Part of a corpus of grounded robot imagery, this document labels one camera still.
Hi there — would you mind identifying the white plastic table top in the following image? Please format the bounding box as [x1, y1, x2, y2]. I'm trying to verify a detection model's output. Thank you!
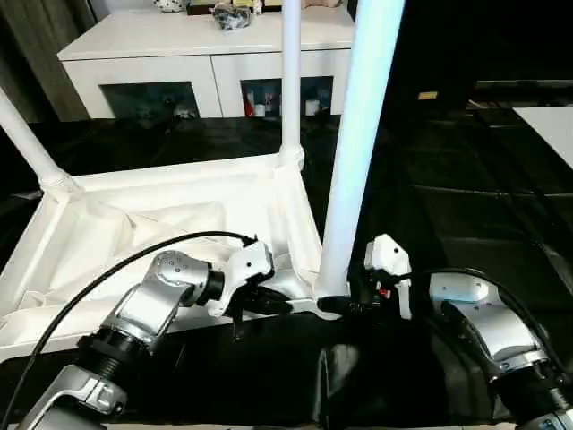
[0, 148, 346, 361]

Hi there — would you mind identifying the black work mat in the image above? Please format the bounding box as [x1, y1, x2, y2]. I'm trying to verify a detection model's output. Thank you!
[0, 103, 573, 426]

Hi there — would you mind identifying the white side table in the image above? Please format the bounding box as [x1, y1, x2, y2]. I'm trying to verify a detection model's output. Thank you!
[512, 106, 573, 171]

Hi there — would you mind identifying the white cabinet with glass doors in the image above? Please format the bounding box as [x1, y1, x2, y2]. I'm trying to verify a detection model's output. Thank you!
[58, 4, 355, 119]

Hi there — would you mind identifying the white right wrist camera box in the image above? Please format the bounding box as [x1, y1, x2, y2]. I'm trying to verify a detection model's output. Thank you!
[363, 234, 413, 320]

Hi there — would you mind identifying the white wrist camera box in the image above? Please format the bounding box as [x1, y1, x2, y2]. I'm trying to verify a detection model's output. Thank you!
[206, 237, 275, 316]
[363, 234, 413, 320]

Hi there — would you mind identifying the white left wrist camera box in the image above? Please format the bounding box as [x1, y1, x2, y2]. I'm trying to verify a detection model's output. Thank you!
[206, 237, 275, 316]

